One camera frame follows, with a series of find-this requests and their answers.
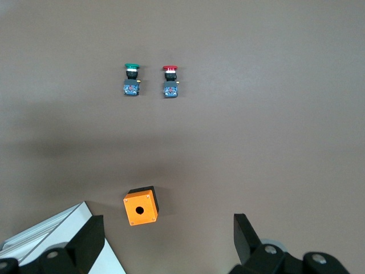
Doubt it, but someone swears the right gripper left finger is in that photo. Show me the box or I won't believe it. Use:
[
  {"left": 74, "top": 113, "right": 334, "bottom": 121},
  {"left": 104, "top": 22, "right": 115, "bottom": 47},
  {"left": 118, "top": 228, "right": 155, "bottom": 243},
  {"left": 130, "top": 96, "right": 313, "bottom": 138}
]
[{"left": 39, "top": 214, "right": 106, "bottom": 274}]

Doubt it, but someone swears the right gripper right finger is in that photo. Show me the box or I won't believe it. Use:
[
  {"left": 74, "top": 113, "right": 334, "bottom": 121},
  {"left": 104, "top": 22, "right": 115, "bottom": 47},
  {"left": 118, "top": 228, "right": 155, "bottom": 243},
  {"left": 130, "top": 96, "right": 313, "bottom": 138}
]
[{"left": 233, "top": 213, "right": 303, "bottom": 274}]

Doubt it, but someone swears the white drawer cabinet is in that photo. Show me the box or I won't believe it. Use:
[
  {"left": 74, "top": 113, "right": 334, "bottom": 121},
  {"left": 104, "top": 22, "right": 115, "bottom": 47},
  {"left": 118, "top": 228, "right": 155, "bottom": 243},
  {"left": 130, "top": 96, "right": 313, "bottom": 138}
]
[{"left": 0, "top": 201, "right": 127, "bottom": 274}]

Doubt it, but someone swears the green mushroom push button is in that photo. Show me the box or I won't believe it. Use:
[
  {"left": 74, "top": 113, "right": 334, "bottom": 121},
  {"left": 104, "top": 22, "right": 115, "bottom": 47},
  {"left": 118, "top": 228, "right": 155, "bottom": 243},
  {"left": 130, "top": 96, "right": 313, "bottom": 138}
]
[{"left": 123, "top": 62, "right": 143, "bottom": 97}]

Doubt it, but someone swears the red mushroom push button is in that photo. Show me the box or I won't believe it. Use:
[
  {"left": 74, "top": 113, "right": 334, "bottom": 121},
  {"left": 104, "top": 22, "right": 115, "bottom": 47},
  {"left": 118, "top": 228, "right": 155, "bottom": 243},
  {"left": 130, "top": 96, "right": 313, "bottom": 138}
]
[{"left": 161, "top": 65, "right": 182, "bottom": 99}]

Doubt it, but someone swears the orange button enclosure box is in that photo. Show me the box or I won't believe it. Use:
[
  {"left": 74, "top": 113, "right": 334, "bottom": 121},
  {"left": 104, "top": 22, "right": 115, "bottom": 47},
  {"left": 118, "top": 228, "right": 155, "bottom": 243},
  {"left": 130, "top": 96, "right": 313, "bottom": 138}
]
[{"left": 123, "top": 186, "right": 160, "bottom": 227}]

